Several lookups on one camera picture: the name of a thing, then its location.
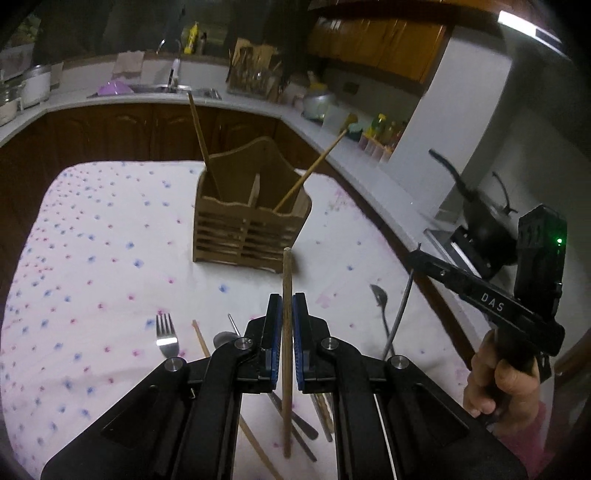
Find white floral tablecloth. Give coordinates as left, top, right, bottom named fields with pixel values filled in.
left=0, top=161, right=491, bottom=480

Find wooden slatted utensil holder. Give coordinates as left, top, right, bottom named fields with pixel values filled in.
left=192, top=137, right=311, bottom=274

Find white kitchen countertop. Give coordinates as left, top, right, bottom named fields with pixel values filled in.
left=0, top=53, right=462, bottom=259

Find small silver fork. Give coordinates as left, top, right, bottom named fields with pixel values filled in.
left=382, top=270, right=414, bottom=361

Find person's right hand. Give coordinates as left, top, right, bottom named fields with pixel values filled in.
left=463, top=330, right=542, bottom=419

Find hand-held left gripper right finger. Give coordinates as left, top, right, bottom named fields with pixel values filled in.
left=292, top=292, right=529, bottom=480

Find silver spoon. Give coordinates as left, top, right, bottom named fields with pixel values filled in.
left=369, top=284, right=393, bottom=352
left=212, top=331, right=320, bottom=440

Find dark kitchen window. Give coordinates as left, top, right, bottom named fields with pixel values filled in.
left=37, top=0, right=324, bottom=57

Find white cooking pot with lid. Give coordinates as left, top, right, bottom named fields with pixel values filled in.
left=21, top=65, right=51, bottom=110

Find steel kitchen sink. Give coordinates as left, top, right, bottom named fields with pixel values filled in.
left=87, top=83, right=222, bottom=101

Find person's right forearm pink sleeve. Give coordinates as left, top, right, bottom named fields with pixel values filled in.
left=501, top=401, right=560, bottom=479

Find silver pot with lid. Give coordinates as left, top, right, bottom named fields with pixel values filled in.
left=301, top=85, right=334, bottom=121

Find large silver fork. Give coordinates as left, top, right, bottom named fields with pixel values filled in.
left=156, top=313, right=180, bottom=359

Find black wok with handle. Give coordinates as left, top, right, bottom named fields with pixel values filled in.
left=428, top=148, right=520, bottom=269

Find dark wooden lower cabinets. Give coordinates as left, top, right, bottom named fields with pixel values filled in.
left=0, top=102, right=490, bottom=352

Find beige hanging towel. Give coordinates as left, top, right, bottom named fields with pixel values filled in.
left=112, top=52, right=145, bottom=80

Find rack with kitchen tools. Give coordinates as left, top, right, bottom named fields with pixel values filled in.
left=226, top=38, right=283, bottom=101

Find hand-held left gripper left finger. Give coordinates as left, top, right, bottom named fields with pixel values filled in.
left=41, top=293, right=283, bottom=480

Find purple plastic lid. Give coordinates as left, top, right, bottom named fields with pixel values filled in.
left=98, top=80, right=136, bottom=96

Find wooden upper cabinets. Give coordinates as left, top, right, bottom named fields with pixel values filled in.
left=306, top=14, right=448, bottom=85

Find spice jar set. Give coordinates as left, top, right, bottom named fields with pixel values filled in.
left=359, top=131, right=393, bottom=163

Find white range hood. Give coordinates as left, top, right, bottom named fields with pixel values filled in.
left=496, top=9, right=566, bottom=58

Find white plastic jug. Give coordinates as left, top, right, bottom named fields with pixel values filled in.
left=323, top=108, right=348, bottom=136

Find glass jar appliance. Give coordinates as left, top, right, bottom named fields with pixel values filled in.
left=0, top=82, right=23, bottom=126

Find gas stove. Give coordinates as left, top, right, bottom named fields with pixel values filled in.
left=424, top=225, right=506, bottom=283

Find wooden chopstick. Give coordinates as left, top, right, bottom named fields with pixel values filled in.
left=192, top=320, right=283, bottom=480
left=272, top=129, right=350, bottom=214
left=281, top=247, right=294, bottom=459
left=187, top=91, right=223, bottom=201

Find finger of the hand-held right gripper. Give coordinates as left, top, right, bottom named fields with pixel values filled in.
left=405, top=248, right=463, bottom=291

